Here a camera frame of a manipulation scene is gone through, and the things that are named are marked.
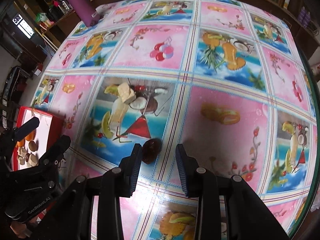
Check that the brown longan left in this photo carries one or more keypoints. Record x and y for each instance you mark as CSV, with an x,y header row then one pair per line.
x,y
32,146

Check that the person's left hand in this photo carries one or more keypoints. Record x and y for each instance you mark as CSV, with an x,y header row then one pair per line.
x,y
20,229

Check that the red tray with white base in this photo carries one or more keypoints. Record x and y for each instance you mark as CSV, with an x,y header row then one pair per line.
x,y
29,150

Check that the fruit-print pink tablecloth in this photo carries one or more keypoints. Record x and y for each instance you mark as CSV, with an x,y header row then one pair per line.
x,y
221,77

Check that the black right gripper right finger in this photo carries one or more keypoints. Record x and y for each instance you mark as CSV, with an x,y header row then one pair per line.
x,y
187,167

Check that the left orange tangerine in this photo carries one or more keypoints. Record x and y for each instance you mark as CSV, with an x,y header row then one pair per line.
x,y
20,143

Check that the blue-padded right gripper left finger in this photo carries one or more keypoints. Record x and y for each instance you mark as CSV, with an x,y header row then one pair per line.
x,y
130,167

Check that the purple thermos bottle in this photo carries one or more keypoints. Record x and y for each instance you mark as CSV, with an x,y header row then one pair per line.
x,y
86,12

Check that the orange tangerine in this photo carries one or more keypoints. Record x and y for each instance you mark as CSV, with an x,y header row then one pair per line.
x,y
20,143
31,136

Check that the right orange tangerine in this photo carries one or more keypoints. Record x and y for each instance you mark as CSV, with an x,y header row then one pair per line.
x,y
31,136

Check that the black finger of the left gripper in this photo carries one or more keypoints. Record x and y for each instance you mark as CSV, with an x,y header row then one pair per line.
x,y
20,133

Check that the dark red date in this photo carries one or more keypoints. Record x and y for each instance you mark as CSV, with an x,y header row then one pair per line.
x,y
151,150

